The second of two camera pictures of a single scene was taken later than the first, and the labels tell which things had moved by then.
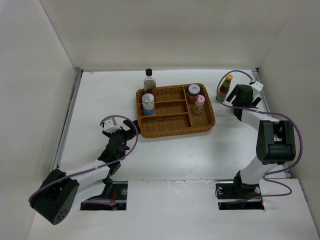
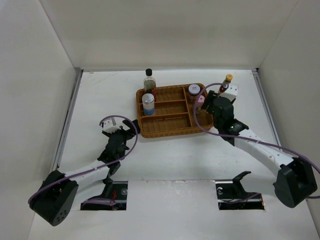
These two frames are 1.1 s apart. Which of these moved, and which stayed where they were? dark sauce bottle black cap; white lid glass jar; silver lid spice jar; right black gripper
Moved: right black gripper
Stayed: white lid glass jar; dark sauce bottle black cap; silver lid spice jar
